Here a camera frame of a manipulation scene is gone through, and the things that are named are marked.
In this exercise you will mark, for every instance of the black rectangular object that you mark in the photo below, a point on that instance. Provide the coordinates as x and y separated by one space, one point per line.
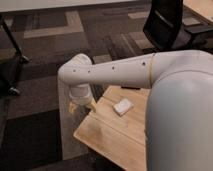
133 88

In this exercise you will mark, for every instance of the black wheeled stand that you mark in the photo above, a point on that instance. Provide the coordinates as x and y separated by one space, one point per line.
10 65

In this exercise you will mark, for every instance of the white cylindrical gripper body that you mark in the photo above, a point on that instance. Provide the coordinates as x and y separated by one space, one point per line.
81 94

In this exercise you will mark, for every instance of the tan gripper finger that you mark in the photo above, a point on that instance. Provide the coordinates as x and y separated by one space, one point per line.
93 106
71 108

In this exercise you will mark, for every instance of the light wooden desk corner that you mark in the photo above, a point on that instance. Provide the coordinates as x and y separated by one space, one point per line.
203 8

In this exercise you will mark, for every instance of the white sponge block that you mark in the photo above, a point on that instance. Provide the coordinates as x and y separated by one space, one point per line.
123 106

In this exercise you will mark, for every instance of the black office chair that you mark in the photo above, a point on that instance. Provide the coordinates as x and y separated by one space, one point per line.
165 30

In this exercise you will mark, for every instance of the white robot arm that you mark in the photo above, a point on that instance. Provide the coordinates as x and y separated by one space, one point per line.
179 110

